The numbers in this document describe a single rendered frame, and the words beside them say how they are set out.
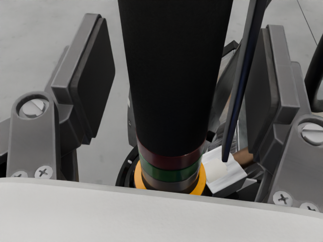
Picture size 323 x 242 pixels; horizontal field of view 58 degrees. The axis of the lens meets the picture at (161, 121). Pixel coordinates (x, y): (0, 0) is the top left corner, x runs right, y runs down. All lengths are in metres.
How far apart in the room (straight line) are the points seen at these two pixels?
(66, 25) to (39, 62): 0.50
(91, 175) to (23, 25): 1.72
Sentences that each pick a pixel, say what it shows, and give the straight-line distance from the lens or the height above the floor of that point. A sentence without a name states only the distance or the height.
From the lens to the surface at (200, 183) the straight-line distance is 0.17.
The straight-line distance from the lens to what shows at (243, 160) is 0.22.
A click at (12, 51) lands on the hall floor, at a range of 2.79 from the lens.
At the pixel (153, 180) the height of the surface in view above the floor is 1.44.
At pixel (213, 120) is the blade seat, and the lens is 0.44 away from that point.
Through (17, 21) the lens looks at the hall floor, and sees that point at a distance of 3.12.
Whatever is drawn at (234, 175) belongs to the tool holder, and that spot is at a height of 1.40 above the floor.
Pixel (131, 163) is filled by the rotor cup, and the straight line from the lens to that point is 0.45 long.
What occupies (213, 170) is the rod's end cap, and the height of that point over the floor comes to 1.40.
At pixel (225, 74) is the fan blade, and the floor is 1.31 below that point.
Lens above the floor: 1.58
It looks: 53 degrees down
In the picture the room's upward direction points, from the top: 1 degrees counter-clockwise
